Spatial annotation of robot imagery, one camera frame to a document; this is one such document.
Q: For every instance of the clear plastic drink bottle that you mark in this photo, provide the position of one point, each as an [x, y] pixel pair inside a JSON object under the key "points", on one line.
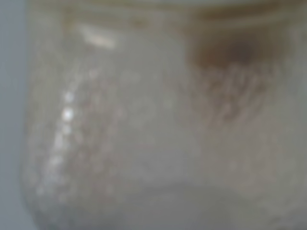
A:
{"points": [[166, 115]]}

